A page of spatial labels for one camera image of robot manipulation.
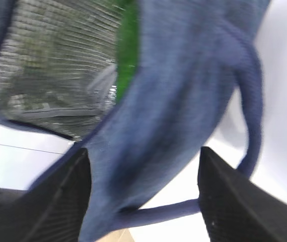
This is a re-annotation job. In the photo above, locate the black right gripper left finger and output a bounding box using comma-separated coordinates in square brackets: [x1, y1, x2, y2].
[0, 148, 91, 242]

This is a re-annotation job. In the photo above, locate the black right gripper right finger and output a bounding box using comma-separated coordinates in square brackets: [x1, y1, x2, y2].
[197, 147, 287, 241]

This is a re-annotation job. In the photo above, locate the dark blue lunch bag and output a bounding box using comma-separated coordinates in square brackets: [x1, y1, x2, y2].
[0, 0, 272, 242]

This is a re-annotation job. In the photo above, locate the green cucumber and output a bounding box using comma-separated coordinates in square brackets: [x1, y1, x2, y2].
[116, 1, 138, 101]

